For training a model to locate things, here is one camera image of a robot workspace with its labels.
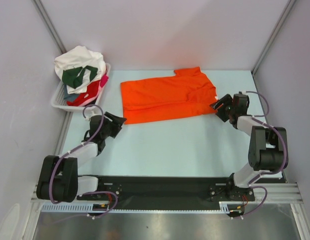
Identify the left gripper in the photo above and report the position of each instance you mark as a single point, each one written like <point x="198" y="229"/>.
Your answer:
<point x="116" y="128"/>

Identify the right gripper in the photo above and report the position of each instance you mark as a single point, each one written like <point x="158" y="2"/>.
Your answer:
<point x="222" y="107"/>

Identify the orange t shirt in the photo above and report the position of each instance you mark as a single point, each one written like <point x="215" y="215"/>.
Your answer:
<point x="188" y="93"/>

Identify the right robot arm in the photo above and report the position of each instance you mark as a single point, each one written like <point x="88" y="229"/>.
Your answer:
<point x="268" y="146"/>

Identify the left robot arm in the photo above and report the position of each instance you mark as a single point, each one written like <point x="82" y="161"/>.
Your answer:
<point x="59" y="180"/>

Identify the red t shirt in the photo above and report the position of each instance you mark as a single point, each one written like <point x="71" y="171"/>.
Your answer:
<point x="93" y="90"/>

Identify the pink garment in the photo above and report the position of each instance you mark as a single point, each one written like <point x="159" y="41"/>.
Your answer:
<point x="103" y="80"/>

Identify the grey t shirt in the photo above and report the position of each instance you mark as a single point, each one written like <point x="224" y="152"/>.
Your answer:
<point x="71" y="97"/>

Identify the white plastic basket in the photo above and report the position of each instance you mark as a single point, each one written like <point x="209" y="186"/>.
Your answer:
<point x="57" y="100"/>

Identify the green and white t shirt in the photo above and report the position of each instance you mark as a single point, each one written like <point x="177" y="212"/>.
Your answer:
<point x="74" y="77"/>

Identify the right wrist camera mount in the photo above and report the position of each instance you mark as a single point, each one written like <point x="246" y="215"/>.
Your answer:
<point x="243" y="93"/>

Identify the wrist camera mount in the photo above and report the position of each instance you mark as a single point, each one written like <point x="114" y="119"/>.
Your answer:
<point x="88" y="115"/>
<point x="243" y="93"/>

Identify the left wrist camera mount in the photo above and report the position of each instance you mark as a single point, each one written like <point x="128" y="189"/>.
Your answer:
<point x="88" y="115"/>

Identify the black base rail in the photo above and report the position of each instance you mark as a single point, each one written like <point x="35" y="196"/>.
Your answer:
<point x="166" y="191"/>

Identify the white slotted cable duct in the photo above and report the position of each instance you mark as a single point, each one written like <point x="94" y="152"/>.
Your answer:
<point x="99" y="208"/>

